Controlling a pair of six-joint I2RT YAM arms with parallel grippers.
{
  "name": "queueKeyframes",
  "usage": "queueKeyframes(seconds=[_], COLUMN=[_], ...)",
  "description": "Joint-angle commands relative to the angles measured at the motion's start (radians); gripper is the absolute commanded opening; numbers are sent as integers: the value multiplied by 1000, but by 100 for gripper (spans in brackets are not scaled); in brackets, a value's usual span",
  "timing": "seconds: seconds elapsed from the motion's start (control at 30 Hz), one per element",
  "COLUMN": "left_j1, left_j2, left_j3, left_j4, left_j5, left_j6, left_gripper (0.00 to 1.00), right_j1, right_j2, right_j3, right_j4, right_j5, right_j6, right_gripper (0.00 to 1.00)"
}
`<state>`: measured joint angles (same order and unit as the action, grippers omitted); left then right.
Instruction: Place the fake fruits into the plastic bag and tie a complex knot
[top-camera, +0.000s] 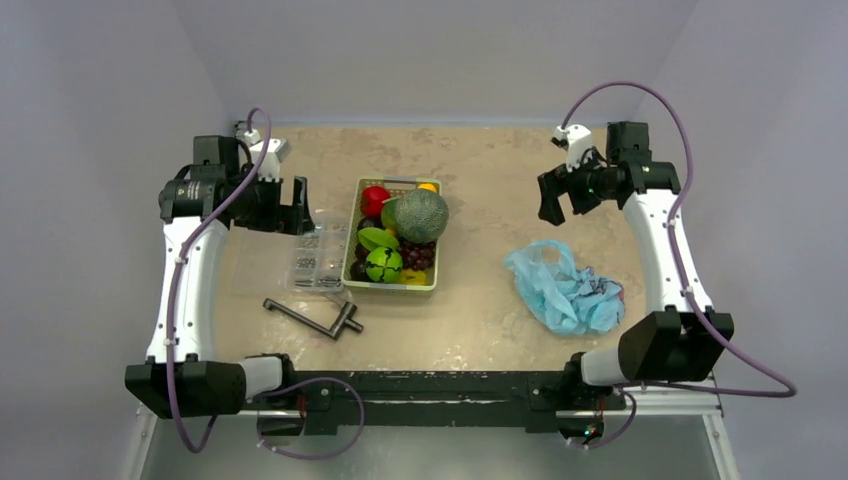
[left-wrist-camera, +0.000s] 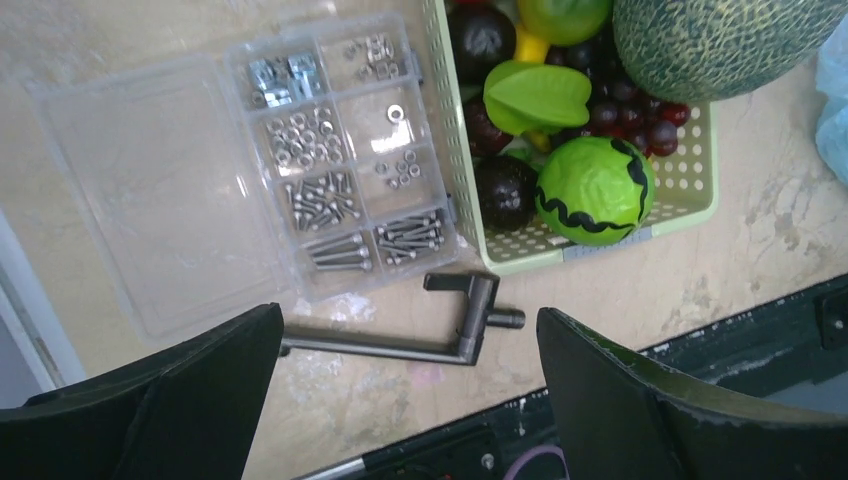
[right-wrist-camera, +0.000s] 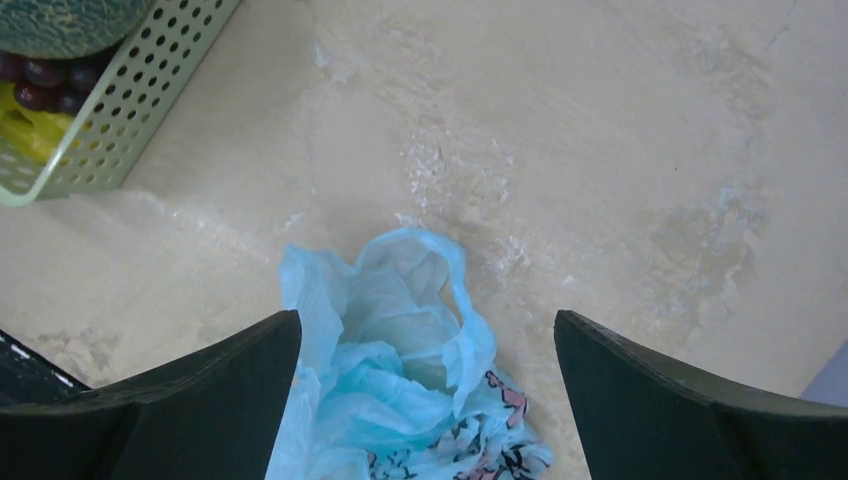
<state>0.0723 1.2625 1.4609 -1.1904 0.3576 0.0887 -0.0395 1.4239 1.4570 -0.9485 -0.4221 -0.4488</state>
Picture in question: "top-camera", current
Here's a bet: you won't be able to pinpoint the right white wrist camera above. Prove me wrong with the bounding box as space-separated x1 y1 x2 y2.
551 124 594 172

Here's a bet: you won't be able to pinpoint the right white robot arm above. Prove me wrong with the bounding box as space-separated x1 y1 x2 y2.
537 122 734 407

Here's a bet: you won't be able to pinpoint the yellow fake starfruit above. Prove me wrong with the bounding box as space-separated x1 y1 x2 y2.
397 269 429 286

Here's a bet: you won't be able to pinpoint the dark fake plum upper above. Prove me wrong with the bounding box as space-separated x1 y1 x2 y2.
357 217 383 231

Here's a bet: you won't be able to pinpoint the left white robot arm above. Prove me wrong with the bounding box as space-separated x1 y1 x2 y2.
124 131 315 419

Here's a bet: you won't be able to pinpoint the green netted fake melon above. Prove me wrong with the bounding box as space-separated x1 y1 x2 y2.
394 189 450 244

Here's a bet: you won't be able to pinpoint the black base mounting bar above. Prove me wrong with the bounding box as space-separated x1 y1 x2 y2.
243 362 626 436

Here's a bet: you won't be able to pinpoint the red fake apple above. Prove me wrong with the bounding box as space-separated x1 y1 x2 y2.
360 185 392 218

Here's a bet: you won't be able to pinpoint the green fake starfruit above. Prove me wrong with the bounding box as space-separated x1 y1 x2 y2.
357 227 399 251

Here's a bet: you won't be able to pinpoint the dark red fake grapes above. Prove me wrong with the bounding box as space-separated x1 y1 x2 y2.
398 239 436 271

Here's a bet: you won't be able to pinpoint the light blue plastic bag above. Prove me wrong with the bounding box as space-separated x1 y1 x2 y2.
503 240 626 336

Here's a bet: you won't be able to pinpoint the pale green plastic basket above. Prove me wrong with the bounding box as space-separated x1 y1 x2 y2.
341 176 443 293

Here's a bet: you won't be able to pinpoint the dark fake plum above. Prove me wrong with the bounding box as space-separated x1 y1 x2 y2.
357 217 383 231
349 244 370 282

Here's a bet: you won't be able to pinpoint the bright green cracked ball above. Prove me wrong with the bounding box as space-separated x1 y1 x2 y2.
365 247 403 283

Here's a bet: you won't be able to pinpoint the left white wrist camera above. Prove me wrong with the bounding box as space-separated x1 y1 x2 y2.
243 130 291 183

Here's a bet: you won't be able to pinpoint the orange fake fruit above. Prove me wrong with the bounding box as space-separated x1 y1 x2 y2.
417 183 439 194

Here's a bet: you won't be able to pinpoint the dark metal crank handle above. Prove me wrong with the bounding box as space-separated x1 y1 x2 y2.
262 297 365 342

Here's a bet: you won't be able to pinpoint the clear plastic screw box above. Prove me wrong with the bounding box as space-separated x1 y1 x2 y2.
231 211 349 296

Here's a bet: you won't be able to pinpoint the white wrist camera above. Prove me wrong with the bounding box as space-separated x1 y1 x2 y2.
243 130 291 183
551 124 594 172

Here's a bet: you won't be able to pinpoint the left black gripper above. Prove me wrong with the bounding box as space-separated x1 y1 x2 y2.
231 170 312 234

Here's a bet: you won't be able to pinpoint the green fake mango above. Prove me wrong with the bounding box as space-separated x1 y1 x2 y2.
380 197 398 236

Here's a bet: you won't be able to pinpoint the dark fake plum lower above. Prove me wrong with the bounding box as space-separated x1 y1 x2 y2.
349 244 370 282

